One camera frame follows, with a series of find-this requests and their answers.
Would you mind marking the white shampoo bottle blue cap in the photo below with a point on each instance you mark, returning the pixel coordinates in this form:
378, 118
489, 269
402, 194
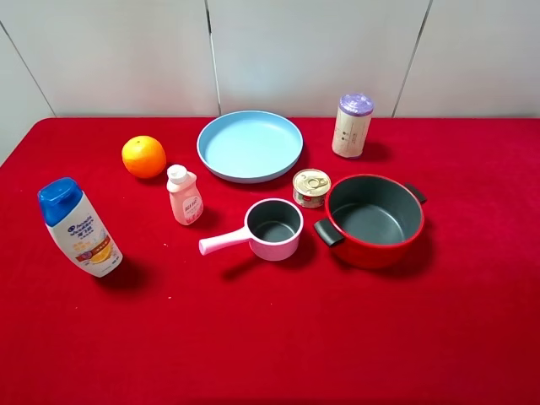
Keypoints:
77, 229

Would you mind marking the small tin can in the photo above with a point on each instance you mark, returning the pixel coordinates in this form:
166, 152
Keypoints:
310, 187

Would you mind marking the light blue plate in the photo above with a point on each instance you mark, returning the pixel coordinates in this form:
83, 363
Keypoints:
249, 147

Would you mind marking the small pink bottle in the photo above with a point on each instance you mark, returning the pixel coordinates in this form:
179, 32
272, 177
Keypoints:
185, 199

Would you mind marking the purple bag roll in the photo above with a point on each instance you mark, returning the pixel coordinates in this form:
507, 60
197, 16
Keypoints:
353, 118

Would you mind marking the orange fruit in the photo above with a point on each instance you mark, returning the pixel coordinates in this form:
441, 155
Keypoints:
143, 157

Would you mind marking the red tablecloth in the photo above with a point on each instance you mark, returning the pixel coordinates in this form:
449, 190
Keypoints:
455, 322

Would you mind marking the pink saucepan with handle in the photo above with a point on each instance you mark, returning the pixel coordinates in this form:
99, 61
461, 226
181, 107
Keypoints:
272, 227

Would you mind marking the red pot black handles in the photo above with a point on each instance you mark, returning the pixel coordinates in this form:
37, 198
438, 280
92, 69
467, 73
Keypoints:
371, 221

